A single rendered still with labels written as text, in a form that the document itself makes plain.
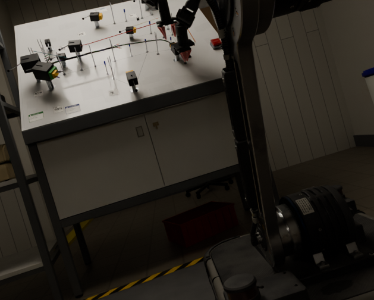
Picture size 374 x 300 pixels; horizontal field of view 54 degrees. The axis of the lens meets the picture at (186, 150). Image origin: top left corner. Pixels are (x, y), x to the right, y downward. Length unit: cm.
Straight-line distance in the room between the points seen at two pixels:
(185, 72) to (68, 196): 89
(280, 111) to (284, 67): 46
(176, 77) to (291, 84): 225
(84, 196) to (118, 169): 21
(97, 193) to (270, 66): 264
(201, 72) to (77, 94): 67
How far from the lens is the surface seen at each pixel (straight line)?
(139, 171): 192
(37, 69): 203
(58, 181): 194
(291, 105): 406
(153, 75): 204
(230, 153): 200
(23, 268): 200
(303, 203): 92
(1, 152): 202
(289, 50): 415
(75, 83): 210
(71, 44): 221
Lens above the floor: 64
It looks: 3 degrees down
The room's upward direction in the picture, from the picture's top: 16 degrees counter-clockwise
